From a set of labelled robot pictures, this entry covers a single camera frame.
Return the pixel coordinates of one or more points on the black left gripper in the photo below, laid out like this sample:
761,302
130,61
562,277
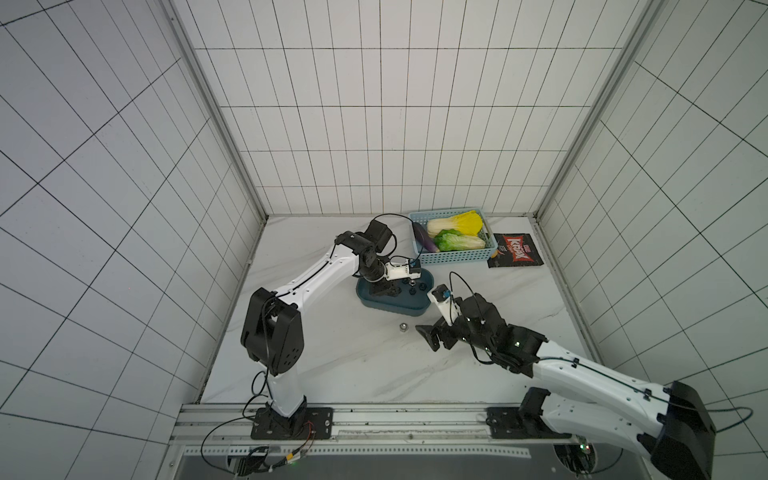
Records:
382,289

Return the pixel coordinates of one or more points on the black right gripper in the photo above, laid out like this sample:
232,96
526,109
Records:
448,333

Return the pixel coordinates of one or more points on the dark teal storage box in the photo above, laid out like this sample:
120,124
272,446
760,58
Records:
404,303

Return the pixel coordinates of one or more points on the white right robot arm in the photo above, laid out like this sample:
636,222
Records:
573,396

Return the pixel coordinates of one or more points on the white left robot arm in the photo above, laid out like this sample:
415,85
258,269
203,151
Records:
272,333

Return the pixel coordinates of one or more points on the purple eggplant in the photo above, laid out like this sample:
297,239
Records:
426,243

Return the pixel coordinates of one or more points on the light blue perforated basket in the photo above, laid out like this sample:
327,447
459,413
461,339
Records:
454,256

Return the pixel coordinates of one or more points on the green lettuce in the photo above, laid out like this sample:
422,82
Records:
453,240

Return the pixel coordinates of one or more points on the yellow napa cabbage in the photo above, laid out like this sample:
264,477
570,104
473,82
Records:
468,223

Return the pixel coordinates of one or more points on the black Kray chips bag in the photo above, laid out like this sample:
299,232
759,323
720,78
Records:
515,250

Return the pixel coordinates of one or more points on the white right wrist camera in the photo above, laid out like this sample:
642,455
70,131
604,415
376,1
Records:
442,297

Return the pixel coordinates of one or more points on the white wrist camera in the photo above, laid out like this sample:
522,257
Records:
442,297
410,270

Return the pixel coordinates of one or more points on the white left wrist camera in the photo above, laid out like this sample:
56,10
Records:
410,270

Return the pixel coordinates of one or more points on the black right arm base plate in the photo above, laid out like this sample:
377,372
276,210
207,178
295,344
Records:
523,422

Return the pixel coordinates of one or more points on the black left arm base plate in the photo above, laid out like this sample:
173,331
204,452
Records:
306,422

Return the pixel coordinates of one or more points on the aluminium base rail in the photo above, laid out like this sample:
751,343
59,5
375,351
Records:
207,431

